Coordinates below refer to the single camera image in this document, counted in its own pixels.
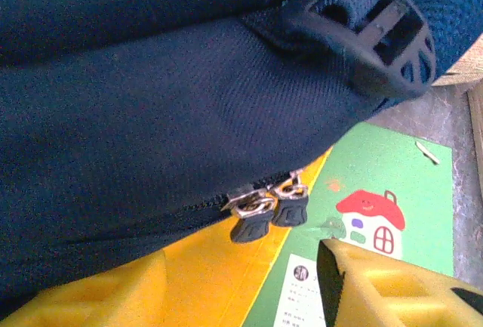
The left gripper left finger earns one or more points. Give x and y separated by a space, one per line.
94 300

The green book with house picture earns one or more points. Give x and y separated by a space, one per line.
377 176

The navy blue backpack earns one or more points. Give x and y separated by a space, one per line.
151 96

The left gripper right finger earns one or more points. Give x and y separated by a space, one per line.
396 297

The yellow book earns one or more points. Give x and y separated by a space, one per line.
226 266

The small pale scrap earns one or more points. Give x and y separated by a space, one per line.
427 152

